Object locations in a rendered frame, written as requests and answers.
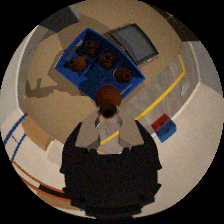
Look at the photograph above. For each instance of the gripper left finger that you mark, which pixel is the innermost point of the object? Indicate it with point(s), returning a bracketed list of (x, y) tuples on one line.
[(84, 137)]

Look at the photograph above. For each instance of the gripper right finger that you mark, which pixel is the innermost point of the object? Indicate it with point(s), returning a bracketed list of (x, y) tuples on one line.
[(133, 135)]

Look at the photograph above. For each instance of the blue divided crate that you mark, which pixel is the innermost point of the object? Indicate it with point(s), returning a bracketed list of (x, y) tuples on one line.
[(87, 83)]

